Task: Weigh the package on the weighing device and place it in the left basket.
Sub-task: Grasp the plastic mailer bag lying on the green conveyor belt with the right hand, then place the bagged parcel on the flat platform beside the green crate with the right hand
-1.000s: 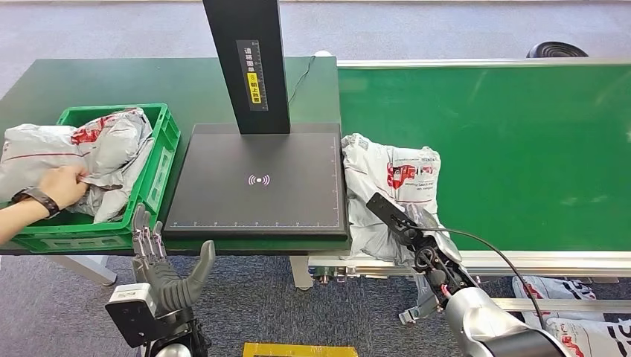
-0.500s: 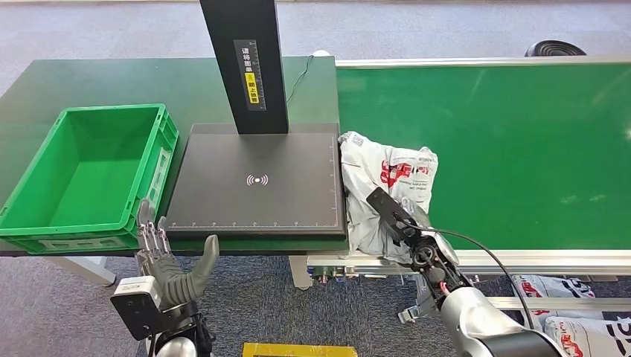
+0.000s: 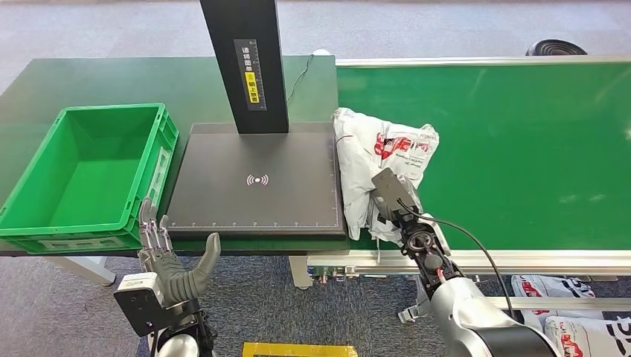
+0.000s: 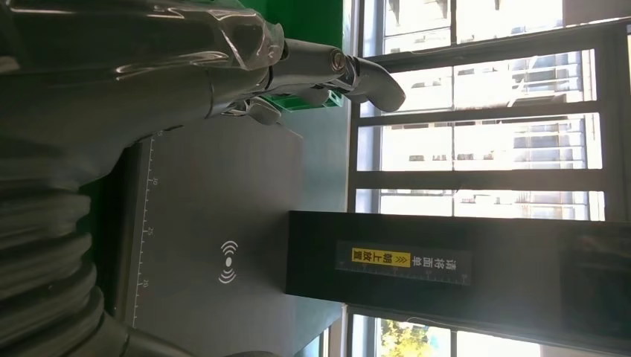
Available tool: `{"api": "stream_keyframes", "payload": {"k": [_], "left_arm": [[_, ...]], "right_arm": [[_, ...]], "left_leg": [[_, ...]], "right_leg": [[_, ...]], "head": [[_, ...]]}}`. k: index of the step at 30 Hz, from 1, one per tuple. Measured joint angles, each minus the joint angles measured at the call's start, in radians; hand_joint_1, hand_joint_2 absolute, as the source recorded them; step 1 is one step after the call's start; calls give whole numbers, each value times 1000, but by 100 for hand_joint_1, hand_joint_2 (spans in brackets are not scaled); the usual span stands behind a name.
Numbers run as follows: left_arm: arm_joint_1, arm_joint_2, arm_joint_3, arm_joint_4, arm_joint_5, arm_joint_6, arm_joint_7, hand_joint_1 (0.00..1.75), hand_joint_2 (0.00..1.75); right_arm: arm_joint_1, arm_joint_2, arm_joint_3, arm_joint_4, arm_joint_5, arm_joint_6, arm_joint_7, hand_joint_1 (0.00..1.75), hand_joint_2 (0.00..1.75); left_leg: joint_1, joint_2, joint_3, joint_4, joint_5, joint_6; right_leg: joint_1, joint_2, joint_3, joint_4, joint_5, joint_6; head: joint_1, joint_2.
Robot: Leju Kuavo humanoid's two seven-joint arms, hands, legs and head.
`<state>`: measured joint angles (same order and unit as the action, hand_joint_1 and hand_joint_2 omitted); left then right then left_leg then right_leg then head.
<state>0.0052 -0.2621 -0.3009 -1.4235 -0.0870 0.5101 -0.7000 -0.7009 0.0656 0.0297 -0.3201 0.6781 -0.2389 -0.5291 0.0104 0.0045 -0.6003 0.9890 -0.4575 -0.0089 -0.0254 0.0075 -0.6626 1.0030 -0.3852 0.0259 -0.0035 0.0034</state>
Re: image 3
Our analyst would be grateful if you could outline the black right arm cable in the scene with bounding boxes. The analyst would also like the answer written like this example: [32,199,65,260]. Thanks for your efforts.
[397,198,519,324]

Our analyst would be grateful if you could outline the white package red logo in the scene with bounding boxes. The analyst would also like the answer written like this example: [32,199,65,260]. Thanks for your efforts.
[510,274,605,336]

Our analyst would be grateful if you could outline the thin black scale cable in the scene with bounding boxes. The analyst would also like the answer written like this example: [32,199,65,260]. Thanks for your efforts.
[286,53,316,103]

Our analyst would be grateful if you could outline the black weighing scale with column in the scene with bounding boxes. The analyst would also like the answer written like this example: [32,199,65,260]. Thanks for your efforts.
[164,0,350,242]

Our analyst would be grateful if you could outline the white upright table leg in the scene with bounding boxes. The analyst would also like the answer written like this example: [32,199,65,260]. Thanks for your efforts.
[289,256,314,290]

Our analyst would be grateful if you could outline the white package with black letters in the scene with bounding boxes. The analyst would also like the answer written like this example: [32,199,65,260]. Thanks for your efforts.
[543,315,631,357]

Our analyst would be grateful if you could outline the green plastic crate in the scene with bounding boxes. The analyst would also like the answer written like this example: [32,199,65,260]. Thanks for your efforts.
[0,102,179,254]

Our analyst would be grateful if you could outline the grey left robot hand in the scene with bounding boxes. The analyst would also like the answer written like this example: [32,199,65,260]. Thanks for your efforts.
[138,196,222,307]

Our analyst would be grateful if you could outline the black ribbed round base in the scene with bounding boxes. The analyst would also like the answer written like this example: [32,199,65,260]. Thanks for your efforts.
[525,39,589,57]

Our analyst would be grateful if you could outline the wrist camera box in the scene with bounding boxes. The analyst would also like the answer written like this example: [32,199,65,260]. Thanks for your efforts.
[113,272,166,338]
[371,167,421,222]

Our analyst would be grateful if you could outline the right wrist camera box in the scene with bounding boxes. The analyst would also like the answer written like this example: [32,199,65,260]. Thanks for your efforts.
[371,167,421,222]

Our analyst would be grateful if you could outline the yellow floor tape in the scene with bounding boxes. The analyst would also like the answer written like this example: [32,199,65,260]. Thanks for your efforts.
[241,342,359,357]

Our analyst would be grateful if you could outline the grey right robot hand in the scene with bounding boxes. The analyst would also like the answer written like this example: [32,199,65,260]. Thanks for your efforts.
[365,173,425,233]

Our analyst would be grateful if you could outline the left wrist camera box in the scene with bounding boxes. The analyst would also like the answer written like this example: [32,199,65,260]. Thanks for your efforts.
[113,272,166,338]

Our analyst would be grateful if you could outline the white package red black print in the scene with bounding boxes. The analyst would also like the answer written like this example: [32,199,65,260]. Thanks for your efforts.
[333,107,441,265]

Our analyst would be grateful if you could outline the aluminium conveyor frame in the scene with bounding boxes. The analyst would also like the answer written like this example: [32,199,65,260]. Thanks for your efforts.
[306,55,631,327]

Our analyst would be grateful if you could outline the green conveyor belt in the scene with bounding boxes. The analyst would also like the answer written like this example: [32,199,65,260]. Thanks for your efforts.
[336,64,631,252]

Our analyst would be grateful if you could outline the white slanted table leg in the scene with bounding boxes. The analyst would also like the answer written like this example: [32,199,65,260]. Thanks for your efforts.
[46,255,118,286]

